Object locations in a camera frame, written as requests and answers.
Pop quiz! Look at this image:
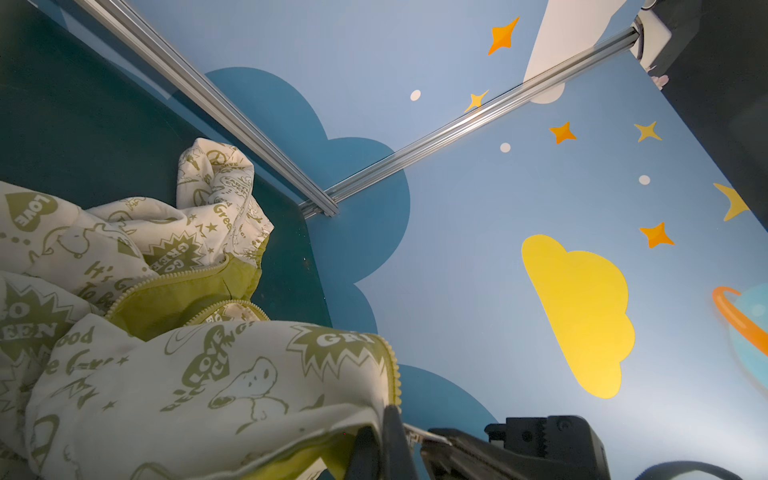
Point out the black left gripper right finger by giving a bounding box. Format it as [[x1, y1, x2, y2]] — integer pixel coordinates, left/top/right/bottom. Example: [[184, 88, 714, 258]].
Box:
[[381, 406, 418, 480]]

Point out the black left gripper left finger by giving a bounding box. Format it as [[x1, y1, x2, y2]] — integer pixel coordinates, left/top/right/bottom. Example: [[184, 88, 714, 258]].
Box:
[[344, 427, 381, 480]]

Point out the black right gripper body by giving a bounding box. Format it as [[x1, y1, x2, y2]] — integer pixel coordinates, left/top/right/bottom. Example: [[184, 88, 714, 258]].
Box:
[[420, 415, 611, 480]]

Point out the cream green printed jacket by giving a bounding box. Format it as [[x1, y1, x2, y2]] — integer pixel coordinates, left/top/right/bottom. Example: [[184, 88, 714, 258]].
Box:
[[1, 139, 401, 479]]

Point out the aluminium right frame post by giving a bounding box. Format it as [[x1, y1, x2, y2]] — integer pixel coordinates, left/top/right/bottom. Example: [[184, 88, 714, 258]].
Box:
[[326, 27, 644, 203]]

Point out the aluminium back frame rail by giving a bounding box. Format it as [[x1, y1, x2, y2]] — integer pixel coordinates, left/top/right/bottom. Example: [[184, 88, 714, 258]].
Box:
[[76, 0, 339, 217]]

